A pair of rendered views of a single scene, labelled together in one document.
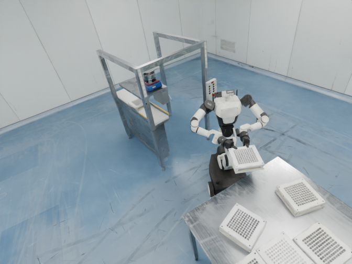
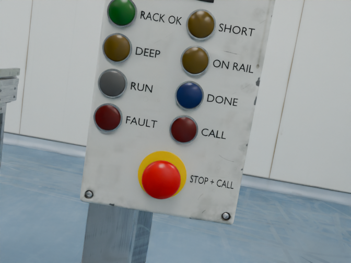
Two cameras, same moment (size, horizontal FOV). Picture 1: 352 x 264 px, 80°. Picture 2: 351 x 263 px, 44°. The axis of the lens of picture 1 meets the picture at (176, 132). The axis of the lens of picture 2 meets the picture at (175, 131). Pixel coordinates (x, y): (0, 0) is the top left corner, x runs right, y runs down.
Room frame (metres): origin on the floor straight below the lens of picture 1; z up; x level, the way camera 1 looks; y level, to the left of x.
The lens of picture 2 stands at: (2.30, -0.87, 1.01)
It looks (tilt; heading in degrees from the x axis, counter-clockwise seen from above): 9 degrees down; 32
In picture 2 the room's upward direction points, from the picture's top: 9 degrees clockwise
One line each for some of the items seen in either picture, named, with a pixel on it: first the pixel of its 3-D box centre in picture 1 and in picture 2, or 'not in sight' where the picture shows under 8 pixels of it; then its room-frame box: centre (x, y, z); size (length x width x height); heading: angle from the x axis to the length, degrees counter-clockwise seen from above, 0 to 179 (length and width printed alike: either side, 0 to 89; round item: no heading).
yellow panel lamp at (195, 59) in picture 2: not in sight; (195, 60); (2.68, -0.64, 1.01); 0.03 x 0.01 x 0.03; 122
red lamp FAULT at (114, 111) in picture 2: not in sight; (107, 117); (2.64, -0.57, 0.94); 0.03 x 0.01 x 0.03; 122
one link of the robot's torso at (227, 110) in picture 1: (226, 107); not in sight; (1.94, -0.60, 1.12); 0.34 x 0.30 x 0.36; 88
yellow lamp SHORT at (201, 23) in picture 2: not in sight; (200, 24); (2.68, -0.64, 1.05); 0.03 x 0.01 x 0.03; 122
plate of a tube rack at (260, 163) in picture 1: (245, 156); not in sight; (1.26, -0.57, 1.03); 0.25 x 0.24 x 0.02; 88
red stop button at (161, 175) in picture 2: not in sight; (162, 176); (2.67, -0.63, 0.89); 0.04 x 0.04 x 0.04; 32
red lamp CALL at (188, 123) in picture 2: not in sight; (184, 129); (2.68, -0.64, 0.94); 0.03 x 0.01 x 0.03; 122
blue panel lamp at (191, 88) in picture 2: not in sight; (189, 95); (2.68, -0.64, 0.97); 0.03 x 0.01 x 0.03; 122
